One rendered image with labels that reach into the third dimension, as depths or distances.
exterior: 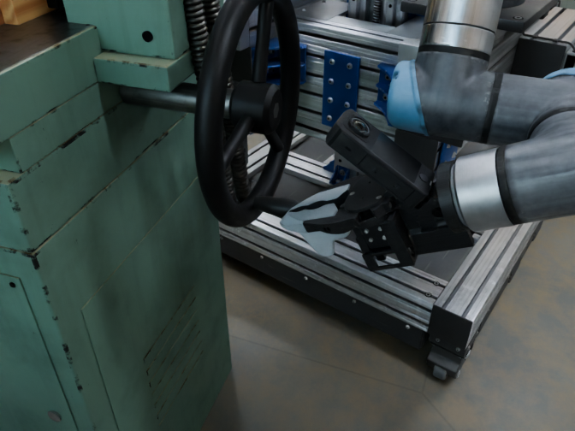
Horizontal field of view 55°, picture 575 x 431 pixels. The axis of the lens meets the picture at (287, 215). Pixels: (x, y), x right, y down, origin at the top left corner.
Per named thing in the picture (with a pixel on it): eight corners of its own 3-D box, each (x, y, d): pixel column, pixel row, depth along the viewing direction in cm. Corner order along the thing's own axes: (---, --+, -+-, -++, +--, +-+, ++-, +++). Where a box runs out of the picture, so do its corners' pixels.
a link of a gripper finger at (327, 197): (299, 252, 67) (366, 240, 62) (276, 214, 65) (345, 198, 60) (307, 236, 70) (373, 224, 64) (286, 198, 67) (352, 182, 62)
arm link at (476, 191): (491, 174, 47) (499, 129, 53) (440, 185, 50) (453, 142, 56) (516, 241, 51) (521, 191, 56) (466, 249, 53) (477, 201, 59)
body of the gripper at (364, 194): (363, 274, 60) (473, 258, 53) (329, 211, 57) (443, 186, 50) (380, 232, 66) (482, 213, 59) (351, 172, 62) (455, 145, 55)
